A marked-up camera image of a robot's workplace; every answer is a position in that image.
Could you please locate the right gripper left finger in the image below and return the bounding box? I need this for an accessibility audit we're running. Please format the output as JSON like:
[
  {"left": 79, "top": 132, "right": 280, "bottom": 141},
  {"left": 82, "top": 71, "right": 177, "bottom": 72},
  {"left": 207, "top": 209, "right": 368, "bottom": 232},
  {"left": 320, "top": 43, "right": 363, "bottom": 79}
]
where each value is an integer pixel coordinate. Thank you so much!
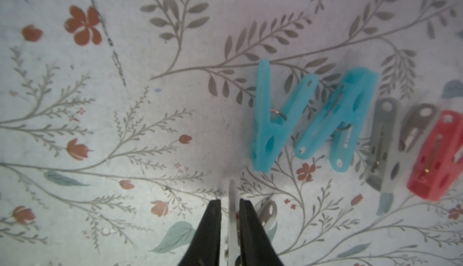
[{"left": 178, "top": 200, "right": 221, "bottom": 266}]

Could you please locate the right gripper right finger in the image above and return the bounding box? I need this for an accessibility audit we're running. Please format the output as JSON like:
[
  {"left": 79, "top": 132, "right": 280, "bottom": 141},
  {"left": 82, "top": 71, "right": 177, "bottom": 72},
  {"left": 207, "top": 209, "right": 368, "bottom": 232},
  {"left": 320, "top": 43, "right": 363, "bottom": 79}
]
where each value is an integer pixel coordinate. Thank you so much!
[{"left": 239, "top": 198, "right": 283, "bottom": 266}]

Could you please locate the grey clothespin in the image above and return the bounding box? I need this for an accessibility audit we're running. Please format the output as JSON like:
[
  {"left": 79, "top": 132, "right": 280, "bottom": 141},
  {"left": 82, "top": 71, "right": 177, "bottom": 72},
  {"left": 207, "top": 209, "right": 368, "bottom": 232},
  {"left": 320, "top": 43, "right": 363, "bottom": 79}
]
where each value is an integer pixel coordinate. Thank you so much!
[
  {"left": 224, "top": 180, "right": 279, "bottom": 266},
  {"left": 365, "top": 98, "right": 440, "bottom": 194}
]

